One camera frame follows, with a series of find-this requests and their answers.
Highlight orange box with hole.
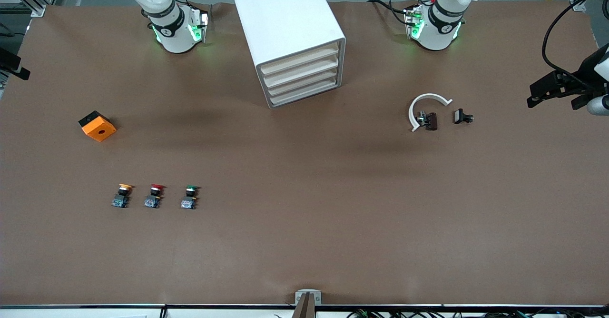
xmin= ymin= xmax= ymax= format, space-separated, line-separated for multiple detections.
xmin=78 ymin=110 xmax=117 ymax=143

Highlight black base cable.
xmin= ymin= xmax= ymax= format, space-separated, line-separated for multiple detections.
xmin=367 ymin=0 xmax=412 ymax=26

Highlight brown paper table cover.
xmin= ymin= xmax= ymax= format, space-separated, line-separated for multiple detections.
xmin=0 ymin=0 xmax=609 ymax=307

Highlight white table edge rail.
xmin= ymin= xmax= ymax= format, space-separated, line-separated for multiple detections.
xmin=0 ymin=304 xmax=609 ymax=318

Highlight grey camera pole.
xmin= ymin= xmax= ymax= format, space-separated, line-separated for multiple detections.
xmin=292 ymin=293 xmax=315 ymax=318

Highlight white curved ring part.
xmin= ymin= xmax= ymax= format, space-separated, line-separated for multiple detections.
xmin=408 ymin=93 xmax=453 ymax=133

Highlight green push button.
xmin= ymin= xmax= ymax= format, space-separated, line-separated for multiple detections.
xmin=180 ymin=185 xmax=201 ymax=210

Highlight small brown metal component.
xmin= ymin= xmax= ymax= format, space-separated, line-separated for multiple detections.
xmin=416 ymin=111 xmax=439 ymax=131

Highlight grey metal bracket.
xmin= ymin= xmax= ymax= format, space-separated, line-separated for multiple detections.
xmin=295 ymin=289 xmax=322 ymax=305

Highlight yellow push button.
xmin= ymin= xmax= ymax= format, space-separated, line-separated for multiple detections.
xmin=111 ymin=183 xmax=134 ymax=209

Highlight tangled black cables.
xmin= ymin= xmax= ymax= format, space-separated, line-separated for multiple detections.
xmin=347 ymin=308 xmax=609 ymax=318

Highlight red push button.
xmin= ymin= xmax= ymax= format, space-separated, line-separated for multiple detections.
xmin=144 ymin=183 xmax=166 ymax=209

